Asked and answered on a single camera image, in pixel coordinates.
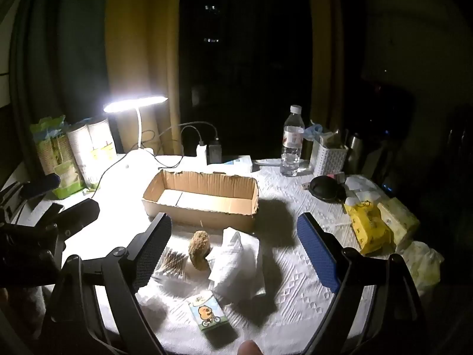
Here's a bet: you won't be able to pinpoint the blue plastic bag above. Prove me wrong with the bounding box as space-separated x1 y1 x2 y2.
303 120 326 143

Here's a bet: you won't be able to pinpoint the black power adapter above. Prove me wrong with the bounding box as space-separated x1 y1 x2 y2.
208 141 223 164

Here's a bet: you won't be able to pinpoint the white textured table cover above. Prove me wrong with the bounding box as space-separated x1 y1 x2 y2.
18 153 425 355

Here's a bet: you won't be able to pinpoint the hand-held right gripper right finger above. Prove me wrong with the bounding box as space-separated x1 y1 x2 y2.
297 212 433 355

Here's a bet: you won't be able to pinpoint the pale yellow tissue pack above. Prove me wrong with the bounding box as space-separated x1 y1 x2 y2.
378 197 421 250

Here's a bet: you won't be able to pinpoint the black charger cable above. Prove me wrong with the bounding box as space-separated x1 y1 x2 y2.
180 125 208 156

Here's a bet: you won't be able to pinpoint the white cylindrical tin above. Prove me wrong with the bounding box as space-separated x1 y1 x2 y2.
89 117 118 163
67 122 100 189

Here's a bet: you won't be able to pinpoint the white perforated basket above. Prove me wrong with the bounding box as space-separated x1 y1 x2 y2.
310 133 349 176

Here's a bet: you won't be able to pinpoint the white cup-shaped device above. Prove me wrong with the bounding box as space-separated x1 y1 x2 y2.
103 95 169 172

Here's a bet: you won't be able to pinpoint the yellow tissue packet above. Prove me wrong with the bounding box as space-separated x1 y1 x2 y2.
344 200 392 256

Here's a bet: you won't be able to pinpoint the black adapter cable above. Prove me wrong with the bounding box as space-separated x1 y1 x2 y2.
159 121 219 145

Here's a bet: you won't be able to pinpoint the white plastic bag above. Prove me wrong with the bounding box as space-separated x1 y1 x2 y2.
399 241 444 296

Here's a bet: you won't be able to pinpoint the white crumpled tissues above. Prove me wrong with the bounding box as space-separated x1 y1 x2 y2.
345 175 382 202

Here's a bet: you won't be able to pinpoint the cartoon print tissue packet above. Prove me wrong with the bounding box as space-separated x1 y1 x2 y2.
186 290 239 349

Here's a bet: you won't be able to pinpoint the steel thermos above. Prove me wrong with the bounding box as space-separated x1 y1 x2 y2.
345 131 366 174

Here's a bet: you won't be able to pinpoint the white power strip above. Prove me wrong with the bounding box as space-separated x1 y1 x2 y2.
207 154 254 174

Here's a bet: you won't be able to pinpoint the brown plush toy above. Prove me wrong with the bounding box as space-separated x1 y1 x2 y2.
188 230 212 272

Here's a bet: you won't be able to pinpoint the white paper towel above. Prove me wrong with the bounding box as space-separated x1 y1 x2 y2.
208 227 267 300

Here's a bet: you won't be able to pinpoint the clear plastic water bottle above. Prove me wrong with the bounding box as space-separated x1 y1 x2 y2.
280 104 305 177

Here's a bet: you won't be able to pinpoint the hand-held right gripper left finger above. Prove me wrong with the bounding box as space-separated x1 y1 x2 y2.
41 212 174 355

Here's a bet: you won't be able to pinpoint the yellow curtain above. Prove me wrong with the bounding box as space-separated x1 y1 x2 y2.
105 0 183 156

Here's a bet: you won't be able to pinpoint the black lamp cable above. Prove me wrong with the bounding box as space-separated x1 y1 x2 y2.
98 129 185 193

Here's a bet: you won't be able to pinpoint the cardboard box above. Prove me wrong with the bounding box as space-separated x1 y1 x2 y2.
141 169 259 234

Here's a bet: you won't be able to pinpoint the pack of cotton swabs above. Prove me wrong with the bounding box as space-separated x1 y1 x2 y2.
153 246 189 285

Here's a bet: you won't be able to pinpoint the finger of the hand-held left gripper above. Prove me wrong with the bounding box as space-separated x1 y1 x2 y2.
44 199 100 237
20 173 61 198

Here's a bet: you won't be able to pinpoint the green printed bag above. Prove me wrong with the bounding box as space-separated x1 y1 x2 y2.
30 115 86 198

